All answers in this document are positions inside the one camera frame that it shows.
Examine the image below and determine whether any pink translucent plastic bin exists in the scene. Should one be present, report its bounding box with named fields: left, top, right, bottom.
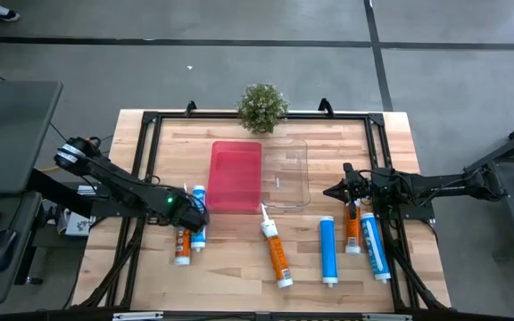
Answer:
left=206, top=140, right=263, bottom=214

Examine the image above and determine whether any clear plastic bin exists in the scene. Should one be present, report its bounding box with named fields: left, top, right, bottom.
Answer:
left=260, top=136, right=312, bottom=210

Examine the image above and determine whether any black aluminium table frame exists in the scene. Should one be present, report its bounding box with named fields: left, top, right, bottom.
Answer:
left=78, top=98, right=452, bottom=313

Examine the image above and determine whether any silver metal bracket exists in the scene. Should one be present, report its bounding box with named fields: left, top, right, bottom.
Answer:
left=362, top=313, right=413, bottom=321
left=112, top=311, right=164, bottom=321

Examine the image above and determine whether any small green potted plant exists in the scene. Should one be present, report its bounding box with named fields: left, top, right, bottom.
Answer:
left=236, top=82, right=290, bottom=136

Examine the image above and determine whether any white box with printed code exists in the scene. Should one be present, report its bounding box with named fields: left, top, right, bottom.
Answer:
left=63, top=211, right=95, bottom=237

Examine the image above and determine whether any black computer mouse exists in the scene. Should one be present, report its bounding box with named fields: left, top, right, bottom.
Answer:
left=0, top=229, right=19, bottom=274

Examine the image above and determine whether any blue white silicone tube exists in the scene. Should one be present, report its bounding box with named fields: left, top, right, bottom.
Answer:
left=319, top=215, right=339, bottom=289
left=191, top=185, right=208, bottom=253
left=360, top=211, right=393, bottom=284

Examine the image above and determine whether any grey desk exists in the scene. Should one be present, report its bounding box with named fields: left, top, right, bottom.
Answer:
left=0, top=79, right=64, bottom=197

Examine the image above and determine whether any orange white sealant tube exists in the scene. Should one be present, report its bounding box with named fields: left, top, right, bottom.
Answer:
left=260, top=203, right=294, bottom=290
left=174, top=182, right=193, bottom=268
left=344, top=200, right=362, bottom=256

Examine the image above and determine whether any grey keyboard shelf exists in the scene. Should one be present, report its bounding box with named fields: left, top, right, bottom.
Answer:
left=0, top=191, right=44, bottom=305

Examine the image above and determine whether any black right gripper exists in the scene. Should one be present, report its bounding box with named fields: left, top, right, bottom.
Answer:
left=322, top=162, right=377, bottom=219

